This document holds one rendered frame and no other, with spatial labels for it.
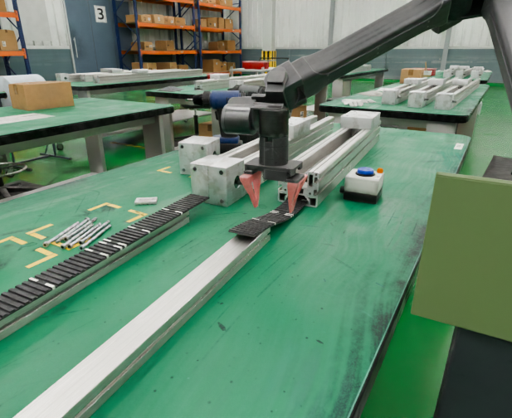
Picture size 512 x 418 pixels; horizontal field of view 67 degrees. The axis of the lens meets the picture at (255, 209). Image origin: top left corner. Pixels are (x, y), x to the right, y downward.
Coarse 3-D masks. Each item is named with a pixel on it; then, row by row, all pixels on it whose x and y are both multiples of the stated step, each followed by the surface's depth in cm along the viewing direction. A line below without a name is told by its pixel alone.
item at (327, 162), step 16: (320, 144) 114; (336, 144) 126; (352, 144) 115; (368, 144) 139; (304, 160) 99; (320, 160) 113; (336, 160) 100; (352, 160) 118; (320, 176) 89; (336, 176) 103; (304, 192) 91; (320, 192) 92
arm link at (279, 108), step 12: (252, 108) 72; (264, 108) 72; (276, 108) 71; (288, 108) 74; (252, 120) 73; (264, 120) 72; (276, 120) 71; (288, 120) 73; (264, 132) 73; (276, 132) 72; (288, 132) 74
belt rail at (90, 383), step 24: (240, 240) 69; (264, 240) 73; (216, 264) 61; (240, 264) 65; (192, 288) 55; (216, 288) 59; (144, 312) 50; (168, 312) 50; (192, 312) 54; (120, 336) 46; (144, 336) 46; (168, 336) 49; (96, 360) 42; (120, 360) 42; (144, 360) 46; (72, 384) 39; (96, 384) 39; (120, 384) 43; (24, 408) 37; (48, 408) 37; (72, 408) 37; (96, 408) 40
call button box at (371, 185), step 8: (352, 176) 94; (360, 176) 94; (368, 176) 93; (376, 176) 94; (344, 184) 95; (352, 184) 94; (360, 184) 93; (368, 184) 92; (376, 184) 91; (344, 192) 95; (352, 192) 95; (360, 192) 94; (368, 192) 93; (376, 192) 92; (352, 200) 95; (360, 200) 94; (368, 200) 93; (376, 200) 93
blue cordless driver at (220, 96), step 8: (200, 96) 127; (208, 96) 126; (216, 96) 126; (224, 96) 126; (232, 96) 126; (240, 96) 126; (200, 104) 128; (208, 104) 127; (216, 104) 127; (224, 104) 127; (216, 112) 130; (216, 136) 133; (224, 136) 132; (232, 136) 131; (224, 144) 131; (232, 144) 131; (240, 144) 131; (224, 152) 132
